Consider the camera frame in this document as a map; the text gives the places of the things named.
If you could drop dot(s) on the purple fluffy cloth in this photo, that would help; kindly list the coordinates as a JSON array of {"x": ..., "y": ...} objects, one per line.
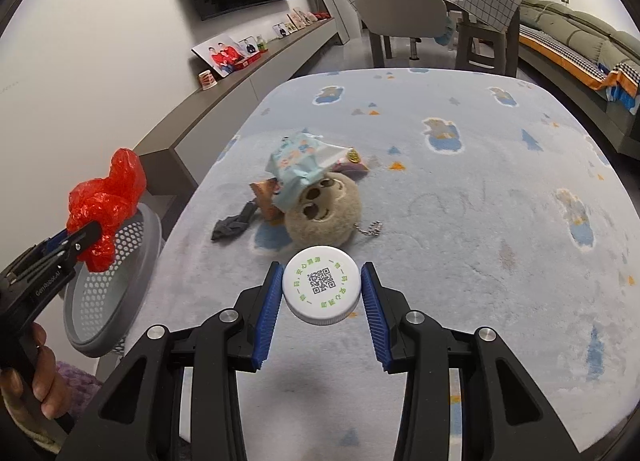
[{"x": 75, "y": 376}]

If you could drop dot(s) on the pink photo frame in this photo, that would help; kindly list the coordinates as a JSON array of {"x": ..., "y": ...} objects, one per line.
[{"x": 300, "y": 18}]

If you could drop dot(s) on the light blue wet wipes packet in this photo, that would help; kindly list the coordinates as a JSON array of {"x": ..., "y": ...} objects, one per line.
[{"x": 295, "y": 161}]

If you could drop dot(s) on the pink snack packet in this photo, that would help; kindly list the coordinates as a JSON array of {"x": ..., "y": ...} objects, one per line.
[{"x": 357, "y": 166}]

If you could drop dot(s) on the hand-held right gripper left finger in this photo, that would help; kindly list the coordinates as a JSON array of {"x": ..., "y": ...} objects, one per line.
[{"x": 267, "y": 316}]

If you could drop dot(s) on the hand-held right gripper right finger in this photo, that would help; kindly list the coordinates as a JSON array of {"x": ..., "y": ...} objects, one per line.
[{"x": 375, "y": 316}]

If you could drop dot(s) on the flat red box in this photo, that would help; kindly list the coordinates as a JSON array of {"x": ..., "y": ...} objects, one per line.
[{"x": 246, "y": 61}]

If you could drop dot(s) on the person's left hand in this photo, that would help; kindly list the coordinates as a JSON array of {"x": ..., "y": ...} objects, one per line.
[{"x": 50, "y": 381}]

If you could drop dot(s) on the small grey cloth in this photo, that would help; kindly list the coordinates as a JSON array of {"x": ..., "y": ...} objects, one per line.
[{"x": 230, "y": 226}]

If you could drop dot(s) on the printed paper cup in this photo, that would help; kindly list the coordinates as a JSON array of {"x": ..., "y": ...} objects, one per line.
[{"x": 207, "y": 80}]

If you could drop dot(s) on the olive green sofa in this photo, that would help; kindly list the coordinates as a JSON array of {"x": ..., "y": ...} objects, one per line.
[{"x": 575, "y": 21}]

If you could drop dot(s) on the red plastic bag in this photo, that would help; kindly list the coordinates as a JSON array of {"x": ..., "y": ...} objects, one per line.
[{"x": 107, "y": 201}]

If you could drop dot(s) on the grey perforated waste basket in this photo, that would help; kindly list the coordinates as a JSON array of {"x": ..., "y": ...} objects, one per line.
[{"x": 130, "y": 291}]

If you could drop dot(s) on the white plastic bottle cap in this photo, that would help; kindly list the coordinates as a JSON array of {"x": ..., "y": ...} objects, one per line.
[{"x": 322, "y": 286}]

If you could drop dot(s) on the blue frilled cloth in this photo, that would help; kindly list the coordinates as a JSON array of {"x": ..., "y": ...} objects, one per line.
[{"x": 446, "y": 31}]

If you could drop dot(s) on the small photo frame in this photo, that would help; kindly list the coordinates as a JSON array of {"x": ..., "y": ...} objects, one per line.
[
  {"x": 281, "y": 30},
  {"x": 247, "y": 47}
]

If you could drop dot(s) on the long grey tv cabinet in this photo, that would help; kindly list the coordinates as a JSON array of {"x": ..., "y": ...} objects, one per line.
[{"x": 225, "y": 91}]

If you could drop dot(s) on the orange houndstooth blanket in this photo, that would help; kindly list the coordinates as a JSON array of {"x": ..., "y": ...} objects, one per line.
[{"x": 560, "y": 53}]

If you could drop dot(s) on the beige round plush toy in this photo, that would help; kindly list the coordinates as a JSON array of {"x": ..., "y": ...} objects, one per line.
[{"x": 330, "y": 223}]

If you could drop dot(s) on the small green bottle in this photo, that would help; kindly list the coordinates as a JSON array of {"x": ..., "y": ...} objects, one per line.
[{"x": 261, "y": 44}]

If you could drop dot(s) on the large photo frame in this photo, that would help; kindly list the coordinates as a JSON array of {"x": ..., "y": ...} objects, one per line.
[{"x": 220, "y": 56}]

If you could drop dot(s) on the orange snack wrapper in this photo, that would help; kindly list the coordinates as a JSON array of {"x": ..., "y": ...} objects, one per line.
[{"x": 265, "y": 193}]

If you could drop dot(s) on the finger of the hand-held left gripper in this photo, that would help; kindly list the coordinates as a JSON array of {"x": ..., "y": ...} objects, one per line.
[
  {"x": 82, "y": 241},
  {"x": 57, "y": 239}
]

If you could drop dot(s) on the grey dining chair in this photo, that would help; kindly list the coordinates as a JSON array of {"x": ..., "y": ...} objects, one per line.
[{"x": 400, "y": 11}]

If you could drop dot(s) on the small red object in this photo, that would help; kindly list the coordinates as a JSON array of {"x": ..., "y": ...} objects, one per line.
[{"x": 321, "y": 16}]

